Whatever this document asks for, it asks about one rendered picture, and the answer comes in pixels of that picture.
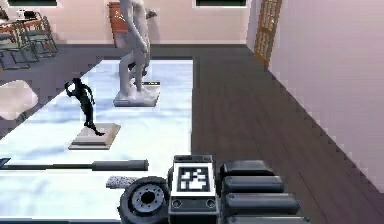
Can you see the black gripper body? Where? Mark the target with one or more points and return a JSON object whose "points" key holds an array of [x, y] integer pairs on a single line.
{"points": [[145, 200]]}

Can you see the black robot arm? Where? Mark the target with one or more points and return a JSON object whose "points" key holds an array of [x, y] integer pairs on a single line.
{"points": [[233, 193]]}

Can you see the grey speckled remote control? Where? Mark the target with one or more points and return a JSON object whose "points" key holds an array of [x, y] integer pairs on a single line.
{"points": [[120, 182]]}

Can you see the black baseball bat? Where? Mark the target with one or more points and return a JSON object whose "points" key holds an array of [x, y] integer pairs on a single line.
{"points": [[100, 165]]}

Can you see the white marble table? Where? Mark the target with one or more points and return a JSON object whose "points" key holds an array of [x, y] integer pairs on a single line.
{"points": [[146, 133]]}

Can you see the black figure statue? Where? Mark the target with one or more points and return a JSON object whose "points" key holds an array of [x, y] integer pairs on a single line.
{"points": [[86, 103]]}

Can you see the small dark flat object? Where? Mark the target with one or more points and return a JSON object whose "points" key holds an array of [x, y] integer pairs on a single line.
{"points": [[150, 83]]}

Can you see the white human statue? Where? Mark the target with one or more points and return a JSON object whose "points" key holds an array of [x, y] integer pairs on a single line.
{"points": [[135, 53]]}

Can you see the pink round chair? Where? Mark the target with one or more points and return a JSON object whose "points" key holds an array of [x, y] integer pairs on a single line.
{"points": [[15, 99]]}

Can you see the brown wooden armchair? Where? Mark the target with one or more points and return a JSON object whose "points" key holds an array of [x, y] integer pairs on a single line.
{"points": [[117, 23]]}

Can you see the brown wooden door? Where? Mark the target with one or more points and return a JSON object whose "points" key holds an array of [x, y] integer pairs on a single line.
{"points": [[266, 30]]}

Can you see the dark window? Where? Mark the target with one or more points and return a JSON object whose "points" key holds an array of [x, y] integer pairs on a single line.
{"points": [[32, 3], [221, 3]]}

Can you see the brown dining table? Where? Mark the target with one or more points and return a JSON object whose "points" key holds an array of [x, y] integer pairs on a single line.
{"points": [[16, 25]]}

